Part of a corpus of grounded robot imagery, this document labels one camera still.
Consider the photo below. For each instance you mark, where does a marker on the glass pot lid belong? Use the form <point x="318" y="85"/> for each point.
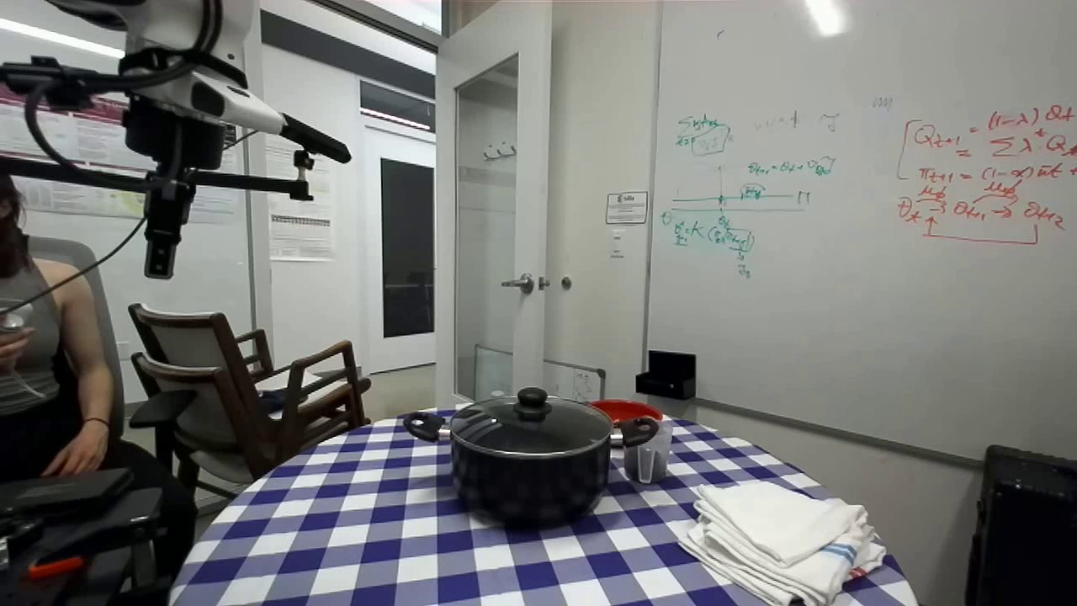
<point x="529" y="427"/>

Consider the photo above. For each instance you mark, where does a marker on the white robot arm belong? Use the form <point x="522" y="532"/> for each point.
<point x="188" y="100"/>

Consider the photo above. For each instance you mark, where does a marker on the black cooking pot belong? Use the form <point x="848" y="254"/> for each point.
<point x="522" y="492"/>

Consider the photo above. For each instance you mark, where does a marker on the red bowl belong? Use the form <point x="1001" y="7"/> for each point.
<point x="619" y="413"/>

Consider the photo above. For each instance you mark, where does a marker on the black eraser holder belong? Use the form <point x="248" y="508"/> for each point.
<point x="669" y="375"/>

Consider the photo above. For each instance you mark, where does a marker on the white cup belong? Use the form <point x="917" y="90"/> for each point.
<point x="646" y="449"/>

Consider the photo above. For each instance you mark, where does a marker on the white door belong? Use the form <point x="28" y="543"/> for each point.
<point x="492" y="199"/>

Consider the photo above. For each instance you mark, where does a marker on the blue white checkered tablecloth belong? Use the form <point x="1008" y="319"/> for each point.
<point x="373" y="519"/>

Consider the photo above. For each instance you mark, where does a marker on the folded white towel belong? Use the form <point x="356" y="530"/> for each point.
<point x="780" y="543"/>

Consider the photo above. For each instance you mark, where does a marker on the whiteboard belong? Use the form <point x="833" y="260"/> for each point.
<point x="865" y="213"/>

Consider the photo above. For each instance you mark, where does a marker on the wooden chair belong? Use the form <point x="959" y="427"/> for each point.
<point x="222" y="413"/>

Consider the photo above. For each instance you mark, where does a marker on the seated person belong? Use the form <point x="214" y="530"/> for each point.
<point x="54" y="387"/>

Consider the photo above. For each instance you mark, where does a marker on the black laptop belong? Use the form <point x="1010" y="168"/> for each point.
<point x="78" y="517"/>

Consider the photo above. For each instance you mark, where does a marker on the black speaker box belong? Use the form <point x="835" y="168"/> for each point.
<point x="1023" y="543"/>

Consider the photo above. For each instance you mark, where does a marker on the black camera boom bar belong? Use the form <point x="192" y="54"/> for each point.
<point x="137" y="184"/>

